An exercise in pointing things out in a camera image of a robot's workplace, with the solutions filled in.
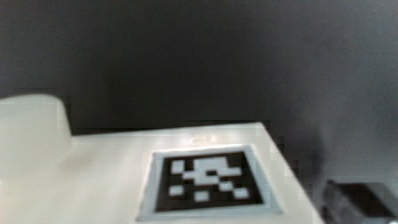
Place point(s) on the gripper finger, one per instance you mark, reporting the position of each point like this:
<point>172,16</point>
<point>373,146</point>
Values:
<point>359,203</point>

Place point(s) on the white front drawer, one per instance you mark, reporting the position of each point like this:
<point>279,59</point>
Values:
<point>179,176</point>

